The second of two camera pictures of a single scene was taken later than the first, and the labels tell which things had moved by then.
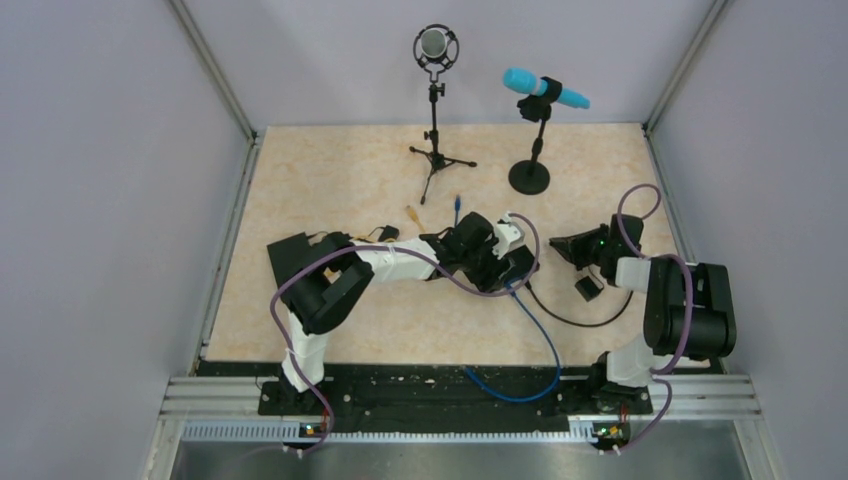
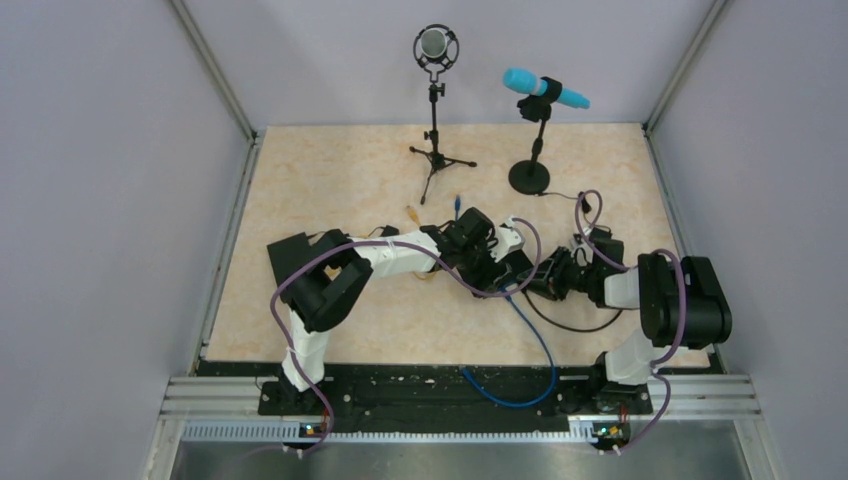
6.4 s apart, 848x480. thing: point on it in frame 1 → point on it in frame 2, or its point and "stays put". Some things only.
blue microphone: (529, 176) stays put
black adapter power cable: (529, 287) → (586, 209)
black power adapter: (389, 232) stays put
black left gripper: (485, 279) stays put
